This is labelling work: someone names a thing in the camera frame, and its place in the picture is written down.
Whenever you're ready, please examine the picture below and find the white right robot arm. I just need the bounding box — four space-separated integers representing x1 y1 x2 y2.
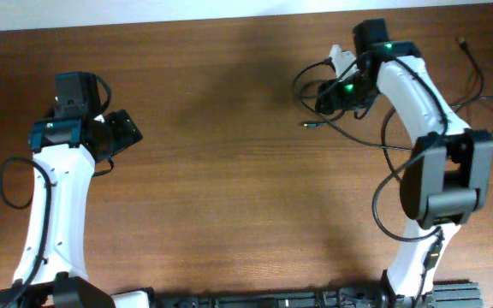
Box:
314 19 493 307

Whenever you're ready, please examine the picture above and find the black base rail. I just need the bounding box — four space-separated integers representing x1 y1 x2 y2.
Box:
109 280 483 308

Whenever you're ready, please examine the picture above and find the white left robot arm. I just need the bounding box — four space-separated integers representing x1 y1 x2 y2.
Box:
0 72 156 307

